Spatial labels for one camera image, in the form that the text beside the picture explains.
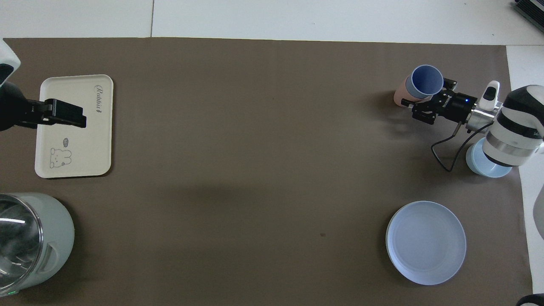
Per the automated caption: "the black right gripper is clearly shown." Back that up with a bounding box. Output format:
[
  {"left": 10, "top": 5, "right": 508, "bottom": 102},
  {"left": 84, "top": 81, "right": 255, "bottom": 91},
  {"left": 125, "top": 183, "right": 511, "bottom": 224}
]
[{"left": 402, "top": 78, "right": 473, "bottom": 125}]

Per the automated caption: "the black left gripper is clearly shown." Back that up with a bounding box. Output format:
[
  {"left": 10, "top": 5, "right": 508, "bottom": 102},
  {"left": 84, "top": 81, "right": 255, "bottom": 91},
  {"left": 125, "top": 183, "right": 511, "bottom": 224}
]
[{"left": 0, "top": 81, "right": 88, "bottom": 131}]

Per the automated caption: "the blue plastic cup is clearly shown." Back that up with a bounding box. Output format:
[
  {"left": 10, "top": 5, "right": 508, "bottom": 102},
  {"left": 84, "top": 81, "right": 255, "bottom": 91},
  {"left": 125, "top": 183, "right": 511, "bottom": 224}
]
[{"left": 405, "top": 65, "right": 444, "bottom": 100}]

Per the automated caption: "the pink plastic cup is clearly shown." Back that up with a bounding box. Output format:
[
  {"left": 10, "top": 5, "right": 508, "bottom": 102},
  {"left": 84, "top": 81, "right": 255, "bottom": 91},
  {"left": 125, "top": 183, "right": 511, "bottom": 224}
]
[{"left": 393, "top": 75, "right": 413, "bottom": 108}]

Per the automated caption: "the cream tray with bear print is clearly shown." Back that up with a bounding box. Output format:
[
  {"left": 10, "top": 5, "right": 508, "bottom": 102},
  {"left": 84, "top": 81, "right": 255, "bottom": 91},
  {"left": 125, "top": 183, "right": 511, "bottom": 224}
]
[{"left": 34, "top": 74, "right": 114, "bottom": 179}]

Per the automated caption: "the light blue bowl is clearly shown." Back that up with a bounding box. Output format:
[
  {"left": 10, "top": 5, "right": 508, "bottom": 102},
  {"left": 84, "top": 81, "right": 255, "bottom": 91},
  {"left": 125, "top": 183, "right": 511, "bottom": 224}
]
[{"left": 465, "top": 137, "right": 513, "bottom": 179}]

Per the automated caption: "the mint green cooking pot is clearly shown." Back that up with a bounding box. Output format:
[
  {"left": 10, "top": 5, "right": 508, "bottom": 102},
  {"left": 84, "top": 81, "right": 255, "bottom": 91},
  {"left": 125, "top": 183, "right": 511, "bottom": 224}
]
[{"left": 0, "top": 193, "right": 75, "bottom": 297}]

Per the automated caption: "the dark ribbed device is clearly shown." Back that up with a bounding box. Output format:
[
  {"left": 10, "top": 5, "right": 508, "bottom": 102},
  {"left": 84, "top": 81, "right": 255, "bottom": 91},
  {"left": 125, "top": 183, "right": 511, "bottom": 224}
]
[{"left": 512, "top": 0, "right": 544, "bottom": 22}]

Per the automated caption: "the glass pot lid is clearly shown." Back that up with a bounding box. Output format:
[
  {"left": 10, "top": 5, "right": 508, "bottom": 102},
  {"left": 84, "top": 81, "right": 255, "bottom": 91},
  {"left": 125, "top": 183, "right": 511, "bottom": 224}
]
[{"left": 0, "top": 200, "right": 44, "bottom": 289}]

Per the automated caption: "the blue round plate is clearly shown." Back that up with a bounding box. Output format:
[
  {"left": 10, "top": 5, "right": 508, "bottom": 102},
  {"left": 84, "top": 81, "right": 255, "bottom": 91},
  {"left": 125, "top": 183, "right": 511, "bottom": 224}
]
[{"left": 385, "top": 201, "right": 467, "bottom": 286}]

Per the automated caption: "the brown table mat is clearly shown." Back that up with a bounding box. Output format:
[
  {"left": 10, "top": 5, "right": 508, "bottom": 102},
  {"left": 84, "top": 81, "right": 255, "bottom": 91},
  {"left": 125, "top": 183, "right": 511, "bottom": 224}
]
[{"left": 0, "top": 37, "right": 534, "bottom": 306}]

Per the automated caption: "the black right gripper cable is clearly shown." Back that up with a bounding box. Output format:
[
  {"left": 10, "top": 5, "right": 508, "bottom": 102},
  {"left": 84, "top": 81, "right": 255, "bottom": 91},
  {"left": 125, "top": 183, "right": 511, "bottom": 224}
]
[{"left": 431, "top": 122, "right": 493, "bottom": 172}]

